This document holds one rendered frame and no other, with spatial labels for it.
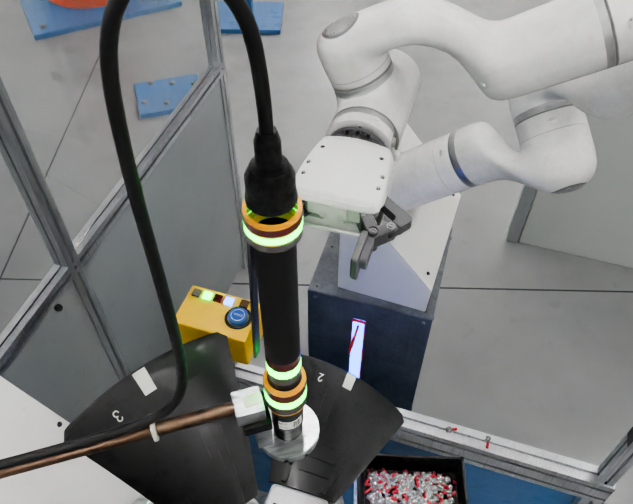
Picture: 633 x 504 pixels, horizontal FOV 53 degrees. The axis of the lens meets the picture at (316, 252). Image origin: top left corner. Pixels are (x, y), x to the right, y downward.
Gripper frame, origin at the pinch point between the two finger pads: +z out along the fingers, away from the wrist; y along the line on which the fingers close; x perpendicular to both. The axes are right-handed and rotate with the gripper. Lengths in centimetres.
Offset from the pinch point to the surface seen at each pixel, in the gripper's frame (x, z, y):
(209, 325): -58, -21, 30
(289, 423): -14.2, 12.0, -0.8
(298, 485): -46.0, 7.4, 0.8
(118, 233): -75, -50, 70
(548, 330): -168, -121, -57
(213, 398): -25.5, 7.0, 11.8
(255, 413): -10.5, 13.6, 2.1
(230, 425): -28.3, 8.6, 9.1
